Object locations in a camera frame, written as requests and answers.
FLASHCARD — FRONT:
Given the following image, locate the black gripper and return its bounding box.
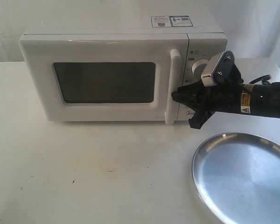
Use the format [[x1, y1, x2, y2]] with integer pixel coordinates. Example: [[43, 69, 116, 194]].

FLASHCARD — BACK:
[[171, 64, 243, 129]]

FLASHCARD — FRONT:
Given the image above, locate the white microwave door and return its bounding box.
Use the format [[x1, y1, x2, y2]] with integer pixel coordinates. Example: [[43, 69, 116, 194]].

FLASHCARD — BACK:
[[19, 34, 189, 125]]

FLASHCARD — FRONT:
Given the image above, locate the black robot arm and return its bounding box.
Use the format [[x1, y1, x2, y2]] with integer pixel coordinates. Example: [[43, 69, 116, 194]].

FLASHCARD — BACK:
[[171, 64, 280, 129]]

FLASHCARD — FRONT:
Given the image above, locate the white microwave oven body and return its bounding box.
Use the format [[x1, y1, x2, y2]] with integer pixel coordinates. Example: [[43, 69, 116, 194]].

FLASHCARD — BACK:
[[23, 0, 227, 121]]

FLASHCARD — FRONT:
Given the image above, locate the upper white control knob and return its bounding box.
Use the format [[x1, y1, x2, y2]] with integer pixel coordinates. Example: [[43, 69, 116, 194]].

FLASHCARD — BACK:
[[191, 59, 209, 79]]

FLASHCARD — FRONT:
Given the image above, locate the round stainless steel tray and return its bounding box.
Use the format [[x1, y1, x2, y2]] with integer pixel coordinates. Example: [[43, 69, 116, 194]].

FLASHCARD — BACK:
[[191, 133, 280, 224]]

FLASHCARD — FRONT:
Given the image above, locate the blue white warning sticker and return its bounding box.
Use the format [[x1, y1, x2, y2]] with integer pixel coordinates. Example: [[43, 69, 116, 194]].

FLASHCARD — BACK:
[[151, 15, 193, 28]]

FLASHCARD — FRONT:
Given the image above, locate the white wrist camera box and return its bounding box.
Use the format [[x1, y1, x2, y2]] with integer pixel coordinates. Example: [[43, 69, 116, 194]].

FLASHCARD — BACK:
[[201, 51, 235, 87]]

